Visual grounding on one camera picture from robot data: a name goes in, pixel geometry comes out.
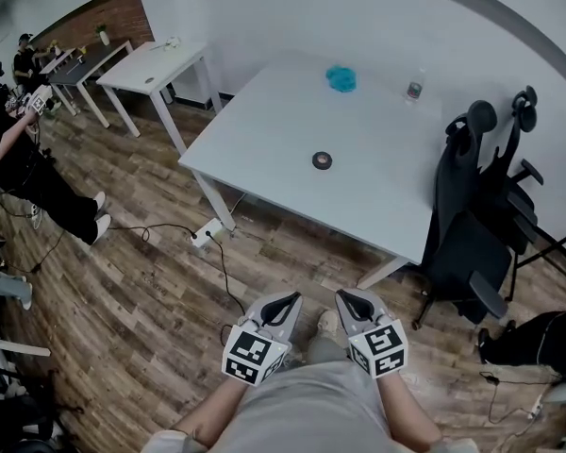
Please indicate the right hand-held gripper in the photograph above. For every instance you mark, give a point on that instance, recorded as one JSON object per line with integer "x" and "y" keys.
{"x": 382, "y": 343}

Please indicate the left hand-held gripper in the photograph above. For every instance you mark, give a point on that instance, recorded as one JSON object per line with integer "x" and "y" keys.
{"x": 250, "y": 353}

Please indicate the black tape roll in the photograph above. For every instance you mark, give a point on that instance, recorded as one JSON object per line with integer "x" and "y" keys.
{"x": 329, "y": 162}

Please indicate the person's right forearm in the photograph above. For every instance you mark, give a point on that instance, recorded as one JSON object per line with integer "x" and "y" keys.
{"x": 405, "y": 408}

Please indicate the person's left forearm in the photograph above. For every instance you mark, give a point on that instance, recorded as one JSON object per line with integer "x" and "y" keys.
{"x": 217, "y": 404}

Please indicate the person's shoe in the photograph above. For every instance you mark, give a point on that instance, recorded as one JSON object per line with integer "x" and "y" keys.
{"x": 327, "y": 323}

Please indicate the person's grey trouser leg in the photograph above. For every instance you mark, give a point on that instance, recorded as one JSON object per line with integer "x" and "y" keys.
{"x": 325, "y": 351}

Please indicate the person's grey shirt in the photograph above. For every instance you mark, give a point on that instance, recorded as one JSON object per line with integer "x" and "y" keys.
{"x": 306, "y": 408}

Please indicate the white power strip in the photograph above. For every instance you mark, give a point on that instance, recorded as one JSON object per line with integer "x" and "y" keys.
{"x": 536, "y": 407}
{"x": 205, "y": 234}

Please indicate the black office chair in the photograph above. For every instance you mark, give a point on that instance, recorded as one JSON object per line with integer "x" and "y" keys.
{"x": 514, "y": 158}
{"x": 467, "y": 248}

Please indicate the black bag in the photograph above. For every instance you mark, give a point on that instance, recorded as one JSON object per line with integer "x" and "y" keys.
{"x": 533, "y": 342}

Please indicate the clear plastic water bottle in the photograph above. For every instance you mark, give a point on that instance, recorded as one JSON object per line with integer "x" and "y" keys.
{"x": 413, "y": 90}

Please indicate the blue mesh bath sponge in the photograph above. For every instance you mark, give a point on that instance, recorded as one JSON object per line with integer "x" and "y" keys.
{"x": 340, "y": 79}

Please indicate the small white table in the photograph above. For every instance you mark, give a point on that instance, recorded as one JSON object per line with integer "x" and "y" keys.
{"x": 155, "y": 66}

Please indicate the white flower bunch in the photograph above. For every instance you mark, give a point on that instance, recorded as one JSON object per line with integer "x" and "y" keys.
{"x": 171, "y": 43}

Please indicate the dark top table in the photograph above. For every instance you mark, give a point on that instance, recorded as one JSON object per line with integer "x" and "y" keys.
{"x": 87, "y": 64}

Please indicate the white plant pot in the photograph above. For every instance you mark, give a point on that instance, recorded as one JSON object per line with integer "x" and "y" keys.
{"x": 104, "y": 38}

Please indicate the black table frame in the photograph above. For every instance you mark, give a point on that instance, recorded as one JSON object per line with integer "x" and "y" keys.
{"x": 554, "y": 243}

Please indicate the white desk frame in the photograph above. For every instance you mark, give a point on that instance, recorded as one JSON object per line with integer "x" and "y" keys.
{"x": 9, "y": 347}

